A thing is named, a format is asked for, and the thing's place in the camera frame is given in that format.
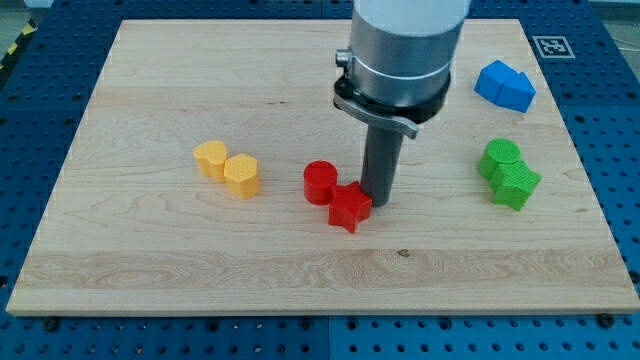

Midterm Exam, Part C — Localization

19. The red circle block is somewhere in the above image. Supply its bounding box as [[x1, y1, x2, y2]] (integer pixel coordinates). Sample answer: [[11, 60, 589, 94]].
[[303, 160, 338, 205]]

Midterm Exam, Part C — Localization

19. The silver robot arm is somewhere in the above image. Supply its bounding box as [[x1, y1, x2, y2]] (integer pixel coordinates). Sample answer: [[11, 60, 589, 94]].
[[334, 0, 471, 138]]

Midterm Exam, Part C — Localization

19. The yellow hexagon block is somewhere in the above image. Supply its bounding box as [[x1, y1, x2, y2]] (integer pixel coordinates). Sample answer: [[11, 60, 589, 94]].
[[224, 153, 260, 199]]

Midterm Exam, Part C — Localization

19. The green circle block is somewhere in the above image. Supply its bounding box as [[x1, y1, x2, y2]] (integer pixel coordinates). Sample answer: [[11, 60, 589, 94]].
[[477, 138, 521, 180]]

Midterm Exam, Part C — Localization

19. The red star block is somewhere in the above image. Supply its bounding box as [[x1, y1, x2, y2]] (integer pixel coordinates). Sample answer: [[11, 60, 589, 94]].
[[328, 181, 372, 233]]

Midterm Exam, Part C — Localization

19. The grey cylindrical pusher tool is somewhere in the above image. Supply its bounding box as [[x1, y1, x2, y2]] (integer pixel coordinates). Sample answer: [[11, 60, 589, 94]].
[[360, 126, 404, 207]]

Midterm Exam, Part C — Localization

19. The wooden board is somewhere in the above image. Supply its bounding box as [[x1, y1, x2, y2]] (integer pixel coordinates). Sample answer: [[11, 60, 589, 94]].
[[7, 19, 639, 317]]

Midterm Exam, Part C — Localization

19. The yellow heart block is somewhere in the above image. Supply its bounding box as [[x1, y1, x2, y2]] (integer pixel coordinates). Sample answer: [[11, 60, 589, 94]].
[[193, 140, 228, 182]]

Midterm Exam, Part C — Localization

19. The green star block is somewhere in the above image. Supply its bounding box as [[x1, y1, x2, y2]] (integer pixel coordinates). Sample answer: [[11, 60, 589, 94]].
[[489, 160, 542, 211]]

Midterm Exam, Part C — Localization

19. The blue cube block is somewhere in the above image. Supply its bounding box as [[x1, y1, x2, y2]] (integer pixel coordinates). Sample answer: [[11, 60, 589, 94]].
[[474, 60, 518, 103]]

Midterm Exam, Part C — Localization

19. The blue pentagon block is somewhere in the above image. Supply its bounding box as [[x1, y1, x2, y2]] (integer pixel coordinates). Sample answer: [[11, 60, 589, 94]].
[[495, 72, 536, 113]]

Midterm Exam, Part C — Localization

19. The white fiducial marker tag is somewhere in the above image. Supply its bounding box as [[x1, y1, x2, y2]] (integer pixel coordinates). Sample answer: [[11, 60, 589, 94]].
[[532, 35, 575, 59]]

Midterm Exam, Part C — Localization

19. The black bolt left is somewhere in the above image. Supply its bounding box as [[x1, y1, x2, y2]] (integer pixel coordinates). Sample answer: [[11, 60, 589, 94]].
[[41, 317, 60, 332]]

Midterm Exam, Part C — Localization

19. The black bolt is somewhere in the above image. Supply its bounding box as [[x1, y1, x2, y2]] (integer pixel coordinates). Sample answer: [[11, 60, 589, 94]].
[[41, 317, 60, 332], [596, 313, 616, 329]]

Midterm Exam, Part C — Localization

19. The black bolt right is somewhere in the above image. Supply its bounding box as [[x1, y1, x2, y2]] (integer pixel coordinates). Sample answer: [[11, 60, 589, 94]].
[[596, 313, 616, 329]]

